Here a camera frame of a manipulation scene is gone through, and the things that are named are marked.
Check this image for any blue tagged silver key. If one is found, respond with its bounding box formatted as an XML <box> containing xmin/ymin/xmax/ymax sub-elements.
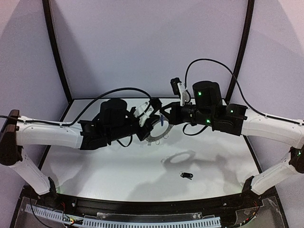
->
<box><xmin>160</xmin><ymin>115</ymin><xmax>164</xmax><ymax>126</ymax></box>

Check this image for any metal disc keyring with rings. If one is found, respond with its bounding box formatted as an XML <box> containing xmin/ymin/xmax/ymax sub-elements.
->
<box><xmin>145</xmin><ymin>118</ymin><xmax>173</xmax><ymax>146</ymax></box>

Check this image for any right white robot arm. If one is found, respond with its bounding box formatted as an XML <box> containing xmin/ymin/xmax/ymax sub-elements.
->
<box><xmin>160</xmin><ymin>79</ymin><xmax>304</xmax><ymax>197</ymax></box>

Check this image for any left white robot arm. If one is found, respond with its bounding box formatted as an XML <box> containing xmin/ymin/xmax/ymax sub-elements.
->
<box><xmin>0</xmin><ymin>98</ymin><xmax>162</xmax><ymax>195</ymax></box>

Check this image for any black tagged key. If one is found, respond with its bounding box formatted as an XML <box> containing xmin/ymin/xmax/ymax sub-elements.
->
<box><xmin>180</xmin><ymin>171</ymin><xmax>193</xmax><ymax>180</ymax></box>

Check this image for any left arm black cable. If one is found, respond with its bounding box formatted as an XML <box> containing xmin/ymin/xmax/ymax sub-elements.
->
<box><xmin>0</xmin><ymin>87</ymin><xmax>155</xmax><ymax>148</ymax></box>

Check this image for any right black frame post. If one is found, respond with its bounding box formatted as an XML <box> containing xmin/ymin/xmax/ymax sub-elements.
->
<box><xmin>225</xmin><ymin>0</ymin><xmax>255</xmax><ymax>103</ymax></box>

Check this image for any black frame post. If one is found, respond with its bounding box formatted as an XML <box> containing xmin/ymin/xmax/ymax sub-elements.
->
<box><xmin>225</xmin><ymin>0</ymin><xmax>255</xmax><ymax>103</ymax></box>
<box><xmin>42</xmin><ymin>0</ymin><xmax>72</xmax><ymax>105</ymax></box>

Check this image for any black front aluminium rail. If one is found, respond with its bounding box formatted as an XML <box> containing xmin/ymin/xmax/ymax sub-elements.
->
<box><xmin>59</xmin><ymin>194</ymin><xmax>245</xmax><ymax>215</ymax></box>

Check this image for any white slotted cable duct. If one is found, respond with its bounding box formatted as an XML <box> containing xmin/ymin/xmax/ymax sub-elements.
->
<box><xmin>21</xmin><ymin>204</ymin><xmax>221</xmax><ymax>228</ymax></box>

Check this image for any left black frame post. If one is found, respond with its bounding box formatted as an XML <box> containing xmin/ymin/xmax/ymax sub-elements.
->
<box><xmin>42</xmin><ymin>0</ymin><xmax>72</xmax><ymax>105</ymax></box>

